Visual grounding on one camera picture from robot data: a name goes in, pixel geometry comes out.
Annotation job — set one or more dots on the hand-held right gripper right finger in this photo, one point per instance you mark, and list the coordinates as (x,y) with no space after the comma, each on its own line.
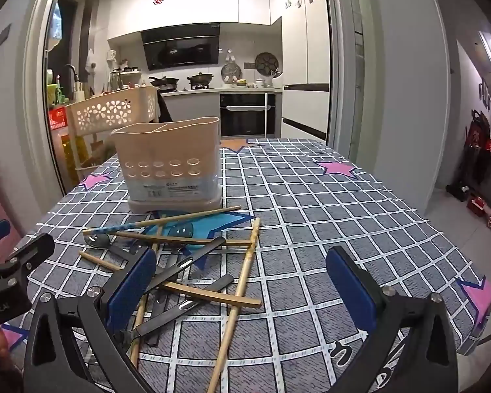
(350,286)

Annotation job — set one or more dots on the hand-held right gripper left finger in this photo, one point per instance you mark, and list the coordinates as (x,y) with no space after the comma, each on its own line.
(133,286)

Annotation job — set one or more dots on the plain bamboo chopstick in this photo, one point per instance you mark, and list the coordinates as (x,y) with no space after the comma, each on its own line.
(137,335)
(212,294)
(212,241)

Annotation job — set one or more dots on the beige plastic utensil holder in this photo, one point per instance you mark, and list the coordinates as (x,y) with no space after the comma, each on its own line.
(167,159)

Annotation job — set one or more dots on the grey checked star tablecloth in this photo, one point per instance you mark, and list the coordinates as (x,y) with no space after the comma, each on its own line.
(311,221)

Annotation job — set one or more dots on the red box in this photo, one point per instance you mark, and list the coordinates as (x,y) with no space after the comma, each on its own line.
(58,118)

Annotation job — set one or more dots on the white perforated basket cart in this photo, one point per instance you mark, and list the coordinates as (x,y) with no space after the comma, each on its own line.
(110,110)

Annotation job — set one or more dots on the black kitchen faucet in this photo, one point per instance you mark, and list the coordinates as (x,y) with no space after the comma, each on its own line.
(71,73)

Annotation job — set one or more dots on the black trash bag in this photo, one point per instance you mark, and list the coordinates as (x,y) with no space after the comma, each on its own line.
(164,108)

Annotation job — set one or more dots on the black built-in oven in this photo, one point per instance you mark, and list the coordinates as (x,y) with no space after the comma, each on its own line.
(247,114)

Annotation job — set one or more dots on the black wok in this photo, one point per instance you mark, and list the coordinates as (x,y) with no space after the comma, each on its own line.
(163,81)

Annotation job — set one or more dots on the black cooking pot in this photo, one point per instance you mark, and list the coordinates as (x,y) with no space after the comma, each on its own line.
(200,78)

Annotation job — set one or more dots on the round patterned plate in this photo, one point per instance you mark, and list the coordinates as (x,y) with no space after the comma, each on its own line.
(230,72)

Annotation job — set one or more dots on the dark round moulded pan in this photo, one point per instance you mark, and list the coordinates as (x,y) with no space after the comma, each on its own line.
(267,62)

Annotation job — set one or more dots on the black range hood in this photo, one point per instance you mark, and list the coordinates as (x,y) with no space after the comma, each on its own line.
(180,49)

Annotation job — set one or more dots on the grey wall switch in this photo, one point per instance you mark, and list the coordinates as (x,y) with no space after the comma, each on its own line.
(1,37)

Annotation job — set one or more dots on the red wall decoration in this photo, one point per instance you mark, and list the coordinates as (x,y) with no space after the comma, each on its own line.
(480,143)

